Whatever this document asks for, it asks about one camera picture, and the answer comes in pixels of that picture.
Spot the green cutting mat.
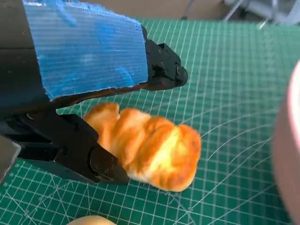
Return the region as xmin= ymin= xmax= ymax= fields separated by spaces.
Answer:
xmin=0 ymin=18 xmax=300 ymax=225

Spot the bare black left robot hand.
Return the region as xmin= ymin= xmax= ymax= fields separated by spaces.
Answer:
xmin=0 ymin=0 xmax=189 ymax=185

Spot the round toy bread bun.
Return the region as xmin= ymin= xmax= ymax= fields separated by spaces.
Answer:
xmin=67 ymin=215 xmax=115 ymax=225

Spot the grey chair on casters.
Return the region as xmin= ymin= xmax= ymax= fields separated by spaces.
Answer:
xmin=222 ymin=0 xmax=249 ymax=22

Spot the pink bowl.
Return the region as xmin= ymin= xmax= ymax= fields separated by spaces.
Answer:
xmin=271 ymin=58 xmax=300 ymax=225

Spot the long toy bread loaf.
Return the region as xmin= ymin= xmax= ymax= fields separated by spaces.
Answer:
xmin=83 ymin=102 xmax=202 ymax=193

